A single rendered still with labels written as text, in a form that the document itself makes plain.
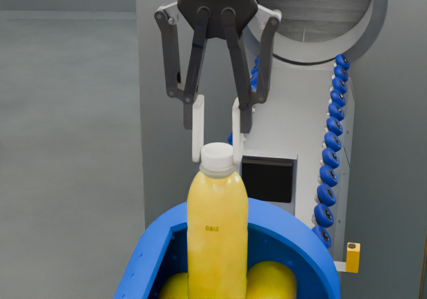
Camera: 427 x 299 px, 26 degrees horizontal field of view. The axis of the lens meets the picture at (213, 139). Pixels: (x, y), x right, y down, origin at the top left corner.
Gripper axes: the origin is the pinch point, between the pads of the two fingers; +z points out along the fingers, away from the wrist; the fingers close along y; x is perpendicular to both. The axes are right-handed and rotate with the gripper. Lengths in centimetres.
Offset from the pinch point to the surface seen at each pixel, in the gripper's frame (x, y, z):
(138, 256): -2.4, 10.3, 19.0
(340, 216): -69, -13, 49
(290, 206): -52, -4, 38
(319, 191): -60, -9, 39
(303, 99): -112, -2, 43
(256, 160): -51, 2, 29
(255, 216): -6.8, -3.6, 14.6
